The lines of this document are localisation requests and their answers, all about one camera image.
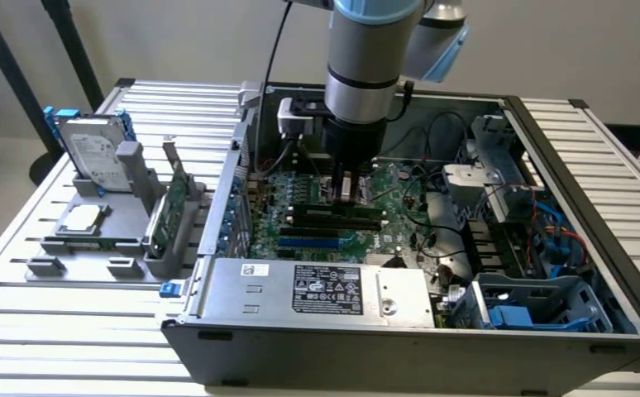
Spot grey parts rack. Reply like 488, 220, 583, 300
24, 140, 215, 283

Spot red wire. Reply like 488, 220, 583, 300
522, 184, 587, 265

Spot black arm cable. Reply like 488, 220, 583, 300
262, 0, 306, 171

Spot CPU socket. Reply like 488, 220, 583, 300
311, 172, 378, 207

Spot silver power supply unit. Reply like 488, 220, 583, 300
196, 257, 438, 330

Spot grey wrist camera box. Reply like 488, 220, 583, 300
278, 97, 330, 136

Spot short black wrist cable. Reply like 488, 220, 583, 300
387, 79, 415, 124

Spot silver hard disk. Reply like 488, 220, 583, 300
58, 117, 132, 193

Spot black looped wire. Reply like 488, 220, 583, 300
423, 110, 471, 163

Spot blue wire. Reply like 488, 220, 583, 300
528, 197, 582, 268

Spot blue expansion slot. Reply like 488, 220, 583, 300
278, 235, 342, 251

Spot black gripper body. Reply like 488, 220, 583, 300
323, 117, 387, 167

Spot green motherboard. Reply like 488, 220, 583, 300
247, 159, 468, 266

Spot black open PC case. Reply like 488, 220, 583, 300
159, 82, 640, 388

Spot aluminium frame with black block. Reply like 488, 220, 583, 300
606, 102, 640, 170

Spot blue disk bracket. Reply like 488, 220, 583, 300
42, 106, 135, 196

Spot metal drive cage blue clips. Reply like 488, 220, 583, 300
470, 270, 615, 332

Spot black stand pole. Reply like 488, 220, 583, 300
0, 0, 106, 185

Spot green graphics card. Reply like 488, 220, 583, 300
144, 141, 198, 261

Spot black RAM slot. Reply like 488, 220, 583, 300
291, 215, 383, 233

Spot silver CPU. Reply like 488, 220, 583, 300
60, 204, 104, 233

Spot metal disk bay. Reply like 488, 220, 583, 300
442, 114, 548, 225

